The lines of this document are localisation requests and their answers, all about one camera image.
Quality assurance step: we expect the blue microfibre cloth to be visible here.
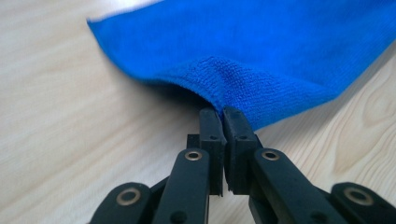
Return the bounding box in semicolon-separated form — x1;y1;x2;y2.
86;0;396;132

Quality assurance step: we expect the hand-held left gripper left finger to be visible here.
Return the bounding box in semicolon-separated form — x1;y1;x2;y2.
186;106;228;198

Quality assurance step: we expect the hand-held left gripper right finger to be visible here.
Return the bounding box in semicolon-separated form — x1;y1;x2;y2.
222;105;264;196

